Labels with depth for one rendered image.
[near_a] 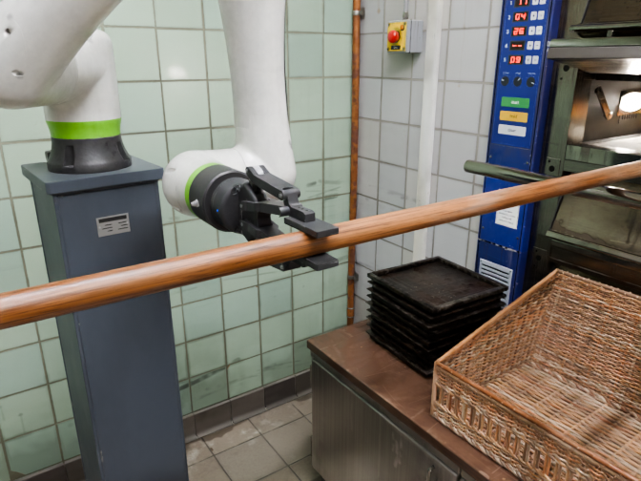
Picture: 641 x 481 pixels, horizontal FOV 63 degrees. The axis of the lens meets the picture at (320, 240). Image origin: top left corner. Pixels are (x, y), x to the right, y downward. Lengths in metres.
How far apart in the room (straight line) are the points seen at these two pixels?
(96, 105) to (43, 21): 0.22
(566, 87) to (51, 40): 1.19
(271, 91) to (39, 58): 0.34
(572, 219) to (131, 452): 1.22
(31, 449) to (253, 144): 1.44
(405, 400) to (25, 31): 1.11
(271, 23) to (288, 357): 1.64
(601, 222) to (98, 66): 1.21
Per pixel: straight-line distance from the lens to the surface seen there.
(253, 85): 0.89
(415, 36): 1.85
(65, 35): 0.86
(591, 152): 1.51
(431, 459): 1.36
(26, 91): 0.91
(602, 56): 1.34
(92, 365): 1.13
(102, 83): 1.04
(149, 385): 1.20
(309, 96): 2.01
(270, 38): 0.90
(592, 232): 1.52
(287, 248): 0.57
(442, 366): 1.26
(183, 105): 1.80
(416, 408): 1.38
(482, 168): 1.23
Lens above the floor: 1.40
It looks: 19 degrees down
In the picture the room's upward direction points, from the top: straight up
